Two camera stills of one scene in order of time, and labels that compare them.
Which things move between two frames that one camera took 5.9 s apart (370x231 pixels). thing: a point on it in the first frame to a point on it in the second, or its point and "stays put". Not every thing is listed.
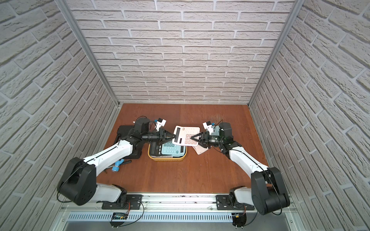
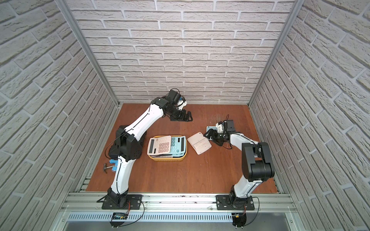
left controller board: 120,216 stays put
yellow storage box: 165,159 stays put
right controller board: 239,219 stays put
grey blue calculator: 176,150 stays put
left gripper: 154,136 to 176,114
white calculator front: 183,135 to 160,145
